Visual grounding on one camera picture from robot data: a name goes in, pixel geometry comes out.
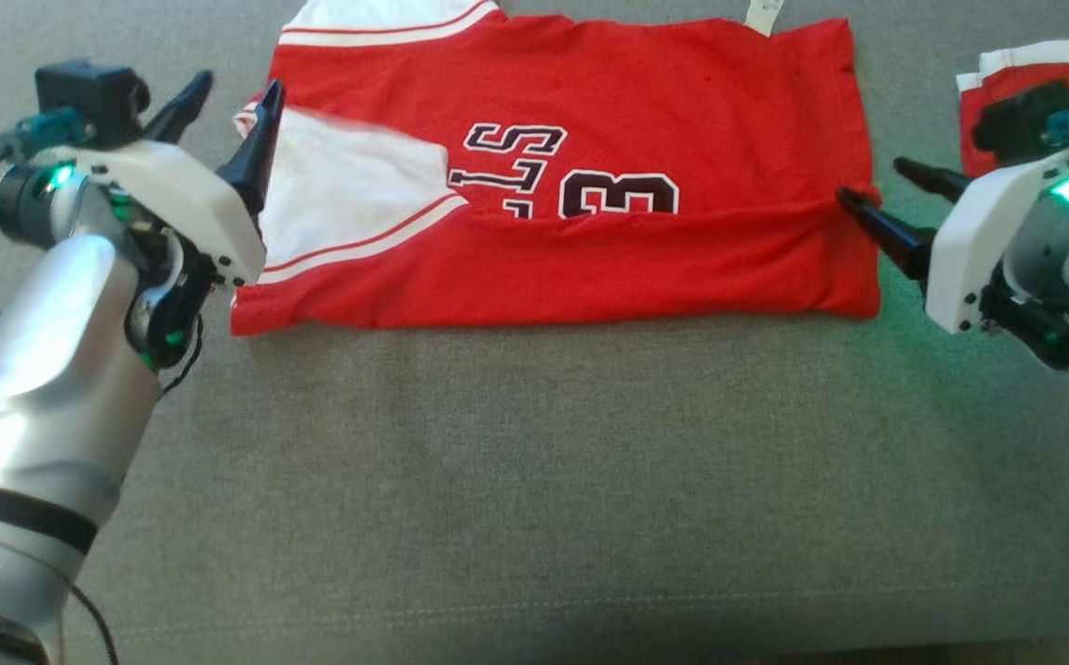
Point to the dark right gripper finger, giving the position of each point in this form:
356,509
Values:
941,178
894,238

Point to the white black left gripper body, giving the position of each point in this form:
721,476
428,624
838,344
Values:
183,199

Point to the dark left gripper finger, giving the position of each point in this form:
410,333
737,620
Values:
174,118
252,162

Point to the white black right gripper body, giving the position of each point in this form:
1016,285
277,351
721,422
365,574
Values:
968,249

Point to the red jersey with black lettering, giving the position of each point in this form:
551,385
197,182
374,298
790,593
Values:
663,268

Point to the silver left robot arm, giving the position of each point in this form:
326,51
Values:
44,416

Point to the grey sofa seat cushion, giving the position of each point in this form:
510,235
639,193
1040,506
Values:
534,480

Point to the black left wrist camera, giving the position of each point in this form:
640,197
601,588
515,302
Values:
91,97

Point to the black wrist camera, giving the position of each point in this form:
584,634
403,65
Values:
91,97
1024,120

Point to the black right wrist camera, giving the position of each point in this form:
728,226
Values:
1024,120

